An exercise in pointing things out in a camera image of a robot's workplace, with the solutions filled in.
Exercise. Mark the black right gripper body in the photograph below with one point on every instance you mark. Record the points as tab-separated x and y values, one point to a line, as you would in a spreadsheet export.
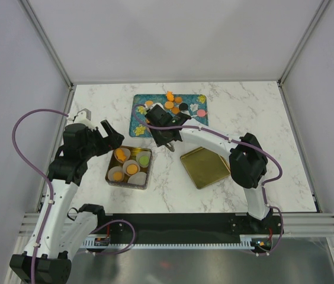
159	138

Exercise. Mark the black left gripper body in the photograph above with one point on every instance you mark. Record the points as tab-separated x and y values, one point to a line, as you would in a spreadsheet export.
96	144

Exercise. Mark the orange fish cookie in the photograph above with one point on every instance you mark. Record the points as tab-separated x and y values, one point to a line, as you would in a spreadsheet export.
170	96
120	155

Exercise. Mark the green cookie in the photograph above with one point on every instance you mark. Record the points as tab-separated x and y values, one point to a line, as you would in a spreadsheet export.
144	160

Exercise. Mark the orange round cookie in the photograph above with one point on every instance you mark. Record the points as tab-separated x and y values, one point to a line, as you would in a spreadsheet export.
118	176
169	105
149	103
132	169

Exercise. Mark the gold tin lid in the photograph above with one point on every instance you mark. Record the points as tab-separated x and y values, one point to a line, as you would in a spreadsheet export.
204	167

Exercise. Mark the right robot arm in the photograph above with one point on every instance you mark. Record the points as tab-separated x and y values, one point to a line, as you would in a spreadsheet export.
247	163

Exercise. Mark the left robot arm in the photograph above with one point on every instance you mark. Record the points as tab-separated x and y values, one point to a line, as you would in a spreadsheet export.
47	258

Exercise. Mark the square cookie tin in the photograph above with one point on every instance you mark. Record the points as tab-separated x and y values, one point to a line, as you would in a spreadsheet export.
124	184

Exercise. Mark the black sandwich cookie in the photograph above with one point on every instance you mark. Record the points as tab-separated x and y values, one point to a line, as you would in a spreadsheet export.
183	107

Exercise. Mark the orange fish cookie on tray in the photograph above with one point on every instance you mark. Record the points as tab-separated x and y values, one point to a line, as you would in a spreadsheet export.
170	96

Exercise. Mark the teal floral tray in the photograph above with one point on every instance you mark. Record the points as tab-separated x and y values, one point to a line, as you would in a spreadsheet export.
194	102

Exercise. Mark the pink cookie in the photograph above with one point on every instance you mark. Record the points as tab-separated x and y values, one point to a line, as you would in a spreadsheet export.
201	113

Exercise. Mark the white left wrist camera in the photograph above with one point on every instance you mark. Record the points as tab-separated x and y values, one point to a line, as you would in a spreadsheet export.
83	116

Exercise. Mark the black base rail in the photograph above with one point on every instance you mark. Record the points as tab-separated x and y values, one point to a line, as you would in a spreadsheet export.
195	228

